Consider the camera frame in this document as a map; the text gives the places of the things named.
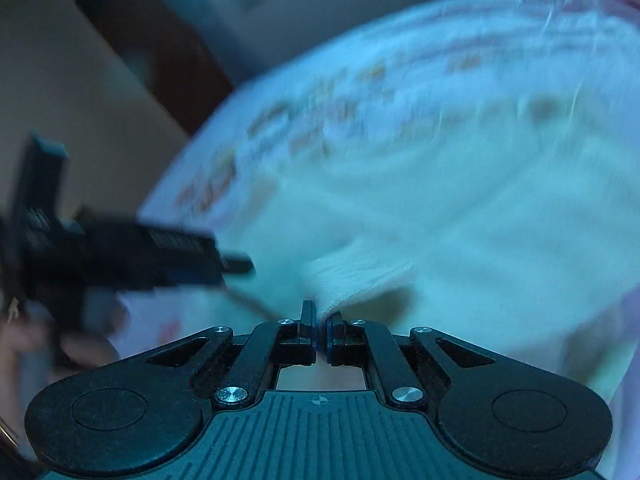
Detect pink floral bedsheet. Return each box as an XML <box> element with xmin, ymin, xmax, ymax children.
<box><xmin>107</xmin><ymin>0</ymin><xmax>640</xmax><ymax>480</ymax></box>

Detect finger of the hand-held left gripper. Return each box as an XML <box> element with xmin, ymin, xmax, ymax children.
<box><xmin>136</xmin><ymin>224</ymin><xmax>257</xmax><ymax>292</ymax></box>

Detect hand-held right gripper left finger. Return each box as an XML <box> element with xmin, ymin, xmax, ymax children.
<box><xmin>145</xmin><ymin>300</ymin><xmax>319</xmax><ymax>406</ymax></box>

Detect white towel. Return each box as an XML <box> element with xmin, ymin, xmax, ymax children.
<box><xmin>220</xmin><ymin>125</ymin><xmax>640</xmax><ymax>411</ymax></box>

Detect person's left hand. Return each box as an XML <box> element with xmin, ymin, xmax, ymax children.
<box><xmin>0</xmin><ymin>302</ymin><xmax>122</xmax><ymax>442</ymax></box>

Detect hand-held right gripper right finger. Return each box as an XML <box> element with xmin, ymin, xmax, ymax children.
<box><xmin>325</xmin><ymin>312</ymin><xmax>496</xmax><ymax>405</ymax></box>

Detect brown wooden door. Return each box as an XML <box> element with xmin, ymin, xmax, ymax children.
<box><xmin>75</xmin><ymin>0</ymin><xmax>240</xmax><ymax>137</ymax></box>

